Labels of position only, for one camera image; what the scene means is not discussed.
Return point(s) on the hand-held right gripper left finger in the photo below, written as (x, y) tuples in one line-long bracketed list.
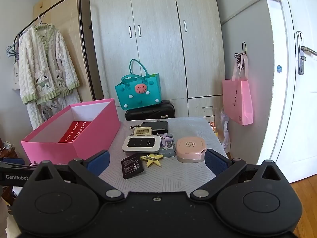
[(100, 162)]

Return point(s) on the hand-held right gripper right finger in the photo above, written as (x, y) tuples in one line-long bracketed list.
[(215, 162)]

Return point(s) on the pink round compact case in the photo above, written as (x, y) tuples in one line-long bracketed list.
[(190, 148)]

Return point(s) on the pink cardboard box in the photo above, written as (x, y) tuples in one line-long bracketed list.
[(99, 131)]

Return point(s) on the white mobile router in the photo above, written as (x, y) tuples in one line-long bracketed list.
[(141, 143)]

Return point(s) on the grey device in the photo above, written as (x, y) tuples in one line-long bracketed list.
[(168, 151)]

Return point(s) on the yellow starfish hair clip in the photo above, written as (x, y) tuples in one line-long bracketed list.
[(151, 162)]

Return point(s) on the cream claw hair clip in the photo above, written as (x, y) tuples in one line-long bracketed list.
[(142, 131)]

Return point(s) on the purple starfish hair clip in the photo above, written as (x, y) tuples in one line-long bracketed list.
[(167, 138)]

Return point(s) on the brown wooden nightstand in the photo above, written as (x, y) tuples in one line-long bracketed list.
[(10, 155)]

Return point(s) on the white plastic bag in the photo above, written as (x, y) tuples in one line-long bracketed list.
[(225, 133)]

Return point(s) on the pink paper bag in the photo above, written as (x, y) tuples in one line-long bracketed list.
[(237, 99)]

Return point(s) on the black rectangular device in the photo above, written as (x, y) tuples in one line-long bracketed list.
[(158, 126)]

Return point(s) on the black suitcase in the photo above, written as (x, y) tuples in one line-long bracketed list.
[(148, 114)]

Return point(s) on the teal felt handbag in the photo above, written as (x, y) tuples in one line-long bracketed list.
[(138, 96)]

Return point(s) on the white door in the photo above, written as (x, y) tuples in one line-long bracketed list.
[(284, 104)]

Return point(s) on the white tote bag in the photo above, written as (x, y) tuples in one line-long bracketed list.
[(15, 76)]

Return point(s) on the blue round sticker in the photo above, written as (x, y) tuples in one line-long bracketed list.
[(279, 69)]

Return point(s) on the white fleece robe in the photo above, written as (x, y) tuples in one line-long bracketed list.
[(47, 62)]

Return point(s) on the black metal clothes rack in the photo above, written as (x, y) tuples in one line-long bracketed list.
[(84, 42)]

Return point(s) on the light wooden wardrobe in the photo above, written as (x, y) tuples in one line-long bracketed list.
[(158, 54)]

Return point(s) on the light wooden board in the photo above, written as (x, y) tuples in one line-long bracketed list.
[(64, 12)]

